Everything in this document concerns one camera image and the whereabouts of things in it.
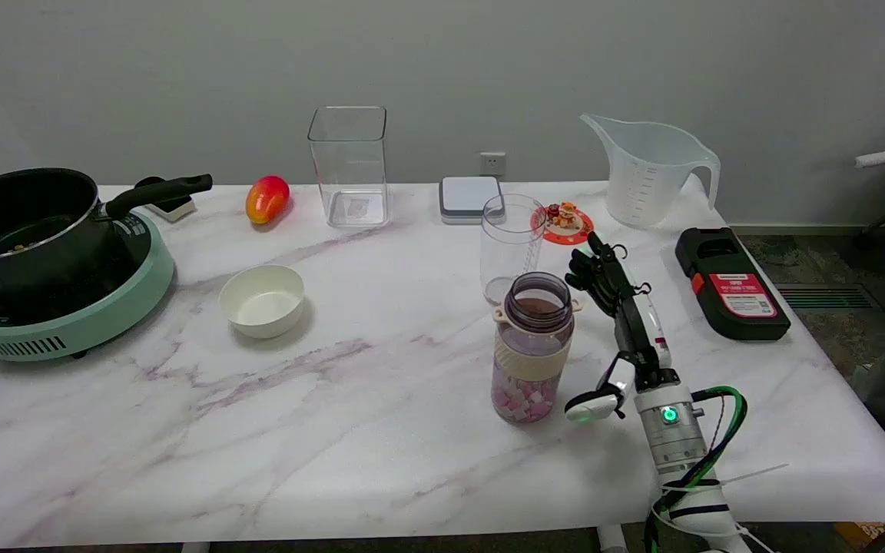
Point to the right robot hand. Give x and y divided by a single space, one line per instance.
631 315

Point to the clear bottle with beige band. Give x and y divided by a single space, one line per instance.
532 347

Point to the black device with red label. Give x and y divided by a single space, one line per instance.
730 284

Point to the red coaster with figurines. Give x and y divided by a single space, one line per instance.
566 223

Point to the clear plastic tumbler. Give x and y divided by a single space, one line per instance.
511 246

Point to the translucent measuring jug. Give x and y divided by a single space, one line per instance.
646 173

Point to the floor vent grille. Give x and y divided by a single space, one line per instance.
826 296

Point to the white grey square box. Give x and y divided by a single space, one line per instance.
470 198

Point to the clear square container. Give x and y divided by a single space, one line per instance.
349 167

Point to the white bowl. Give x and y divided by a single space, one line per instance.
262 300

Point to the red yellow mango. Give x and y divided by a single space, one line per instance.
266 199

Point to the black white plug adapter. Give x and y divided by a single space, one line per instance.
170 206

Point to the green induction cooktop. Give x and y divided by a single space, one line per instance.
66 307

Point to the black saucepan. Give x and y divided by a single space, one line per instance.
31 223

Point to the white wall socket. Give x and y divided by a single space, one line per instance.
492 163

